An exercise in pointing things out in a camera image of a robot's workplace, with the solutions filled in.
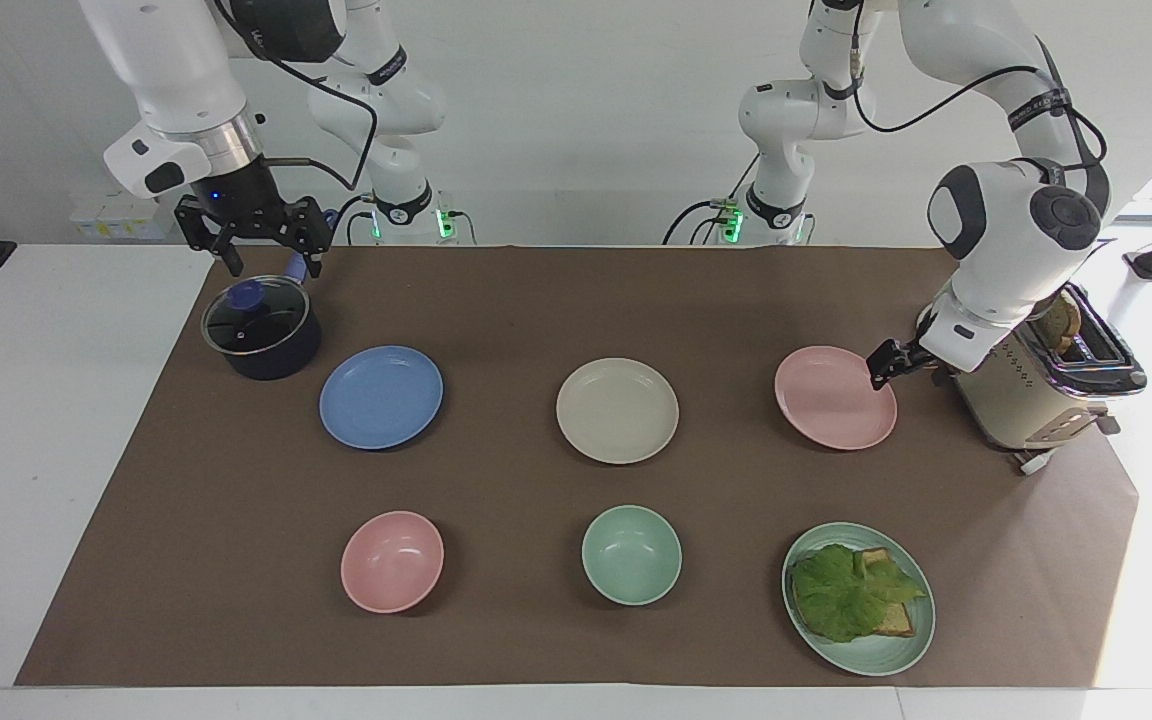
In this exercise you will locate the dark blue pot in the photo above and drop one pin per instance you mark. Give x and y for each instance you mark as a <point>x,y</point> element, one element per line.
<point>276,360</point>

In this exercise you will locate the green lettuce leaf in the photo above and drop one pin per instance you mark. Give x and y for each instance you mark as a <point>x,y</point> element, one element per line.
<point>851,595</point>

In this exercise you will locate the blue plate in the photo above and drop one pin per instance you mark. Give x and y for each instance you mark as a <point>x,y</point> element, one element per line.
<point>381,398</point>

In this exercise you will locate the toast slice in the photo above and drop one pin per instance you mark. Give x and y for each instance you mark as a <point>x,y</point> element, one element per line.
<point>878,560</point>
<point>898,620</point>

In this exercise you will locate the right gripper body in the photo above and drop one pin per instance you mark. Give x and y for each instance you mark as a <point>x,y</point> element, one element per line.
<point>236,198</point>

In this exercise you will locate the beige toaster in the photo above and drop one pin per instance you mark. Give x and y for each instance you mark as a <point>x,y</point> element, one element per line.
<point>1021,400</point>

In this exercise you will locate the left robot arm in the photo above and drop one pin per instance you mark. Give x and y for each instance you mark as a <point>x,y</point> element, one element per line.
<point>1006,220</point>

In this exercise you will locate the green plate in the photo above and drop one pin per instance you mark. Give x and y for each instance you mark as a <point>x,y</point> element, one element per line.
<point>866,655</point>

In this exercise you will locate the beige plate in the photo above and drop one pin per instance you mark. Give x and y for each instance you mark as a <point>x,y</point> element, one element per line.
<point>617,411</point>

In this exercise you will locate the glass lid with blue knob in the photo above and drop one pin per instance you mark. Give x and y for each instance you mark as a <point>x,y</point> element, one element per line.
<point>271,315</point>

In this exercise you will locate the bread slice in toaster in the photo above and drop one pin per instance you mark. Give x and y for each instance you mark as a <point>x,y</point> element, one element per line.
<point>1061,325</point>

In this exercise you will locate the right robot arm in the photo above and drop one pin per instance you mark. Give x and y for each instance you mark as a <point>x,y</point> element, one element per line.
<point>176,70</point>

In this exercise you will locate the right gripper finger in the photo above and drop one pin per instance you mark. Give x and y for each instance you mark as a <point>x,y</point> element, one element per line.
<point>204,225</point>
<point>308,225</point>

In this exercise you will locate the pink bowl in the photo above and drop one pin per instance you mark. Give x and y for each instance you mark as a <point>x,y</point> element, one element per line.
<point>392,562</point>

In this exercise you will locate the pink plate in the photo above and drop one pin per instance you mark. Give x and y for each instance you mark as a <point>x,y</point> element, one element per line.
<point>831,400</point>

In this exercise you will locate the green bowl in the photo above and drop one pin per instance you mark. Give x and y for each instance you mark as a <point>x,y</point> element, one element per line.
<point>631,555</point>

